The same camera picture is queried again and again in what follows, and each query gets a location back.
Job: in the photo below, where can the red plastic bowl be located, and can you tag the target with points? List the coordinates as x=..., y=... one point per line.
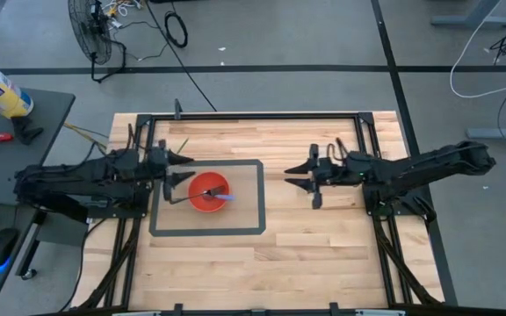
x=204, y=182

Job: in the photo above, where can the white-capped yellow wipes canister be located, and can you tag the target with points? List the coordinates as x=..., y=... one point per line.
x=2, y=92

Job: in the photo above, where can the purple-blue utensil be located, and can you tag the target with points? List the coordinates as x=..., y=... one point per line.
x=226, y=197

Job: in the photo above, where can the black floor fan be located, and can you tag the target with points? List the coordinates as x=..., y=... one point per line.
x=88, y=30

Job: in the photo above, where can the black computer mouse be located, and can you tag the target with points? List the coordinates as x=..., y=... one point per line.
x=2, y=246

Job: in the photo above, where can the grey table foot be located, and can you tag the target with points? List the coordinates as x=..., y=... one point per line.
x=499, y=133
x=472, y=19

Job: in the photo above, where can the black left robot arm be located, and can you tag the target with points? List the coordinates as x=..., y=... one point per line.
x=81, y=175

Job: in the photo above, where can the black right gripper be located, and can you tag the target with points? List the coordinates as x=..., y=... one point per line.
x=330, y=169

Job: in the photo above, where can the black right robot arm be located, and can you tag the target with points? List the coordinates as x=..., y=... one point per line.
x=433, y=164

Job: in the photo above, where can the black aluminium table frame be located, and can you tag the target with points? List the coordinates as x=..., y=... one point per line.
x=257, y=116

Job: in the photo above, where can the black angular object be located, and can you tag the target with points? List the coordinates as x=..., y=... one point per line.
x=24, y=131

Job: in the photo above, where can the dark grey side table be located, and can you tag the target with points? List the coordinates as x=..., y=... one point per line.
x=38, y=149

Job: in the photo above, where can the thin olive stick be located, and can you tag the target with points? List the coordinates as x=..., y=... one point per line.
x=183, y=145

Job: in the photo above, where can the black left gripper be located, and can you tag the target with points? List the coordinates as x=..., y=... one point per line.
x=158, y=164

